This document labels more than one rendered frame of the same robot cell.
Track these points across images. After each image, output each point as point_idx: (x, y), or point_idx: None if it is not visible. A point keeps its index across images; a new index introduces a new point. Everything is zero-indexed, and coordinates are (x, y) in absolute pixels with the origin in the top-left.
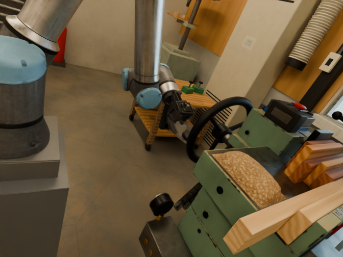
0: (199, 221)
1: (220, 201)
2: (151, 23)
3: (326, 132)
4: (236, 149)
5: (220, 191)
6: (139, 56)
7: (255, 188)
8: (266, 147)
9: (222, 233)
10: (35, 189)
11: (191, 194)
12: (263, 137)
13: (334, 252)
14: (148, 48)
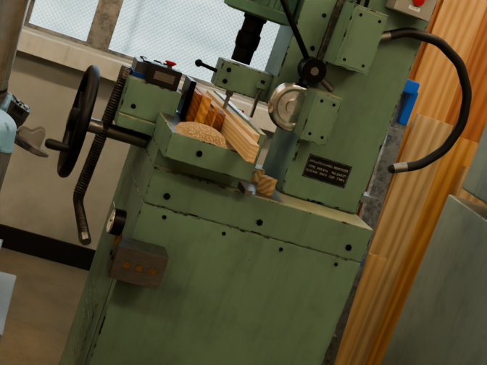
0: (161, 208)
1: (201, 161)
2: (25, 12)
3: (193, 79)
4: (168, 123)
5: (201, 153)
6: (3, 56)
7: (219, 138)
8: (162, 113)
9: (190, 198)
10: (9, 290)
11: (85, 217)
12: (153, 104)
13: None
14: (17, 43)
